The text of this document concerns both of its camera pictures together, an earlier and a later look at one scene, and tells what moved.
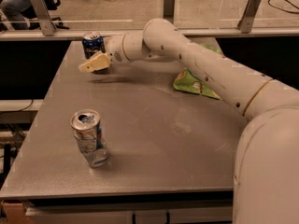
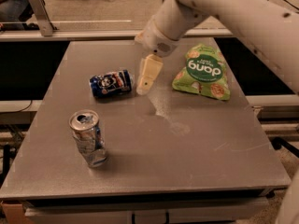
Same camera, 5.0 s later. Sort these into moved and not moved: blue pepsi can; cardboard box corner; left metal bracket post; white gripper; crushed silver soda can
Moved: white gripper; blue pepsi can
Not moved: left metal bracket post; cardboard box corner; crushed silver soda can
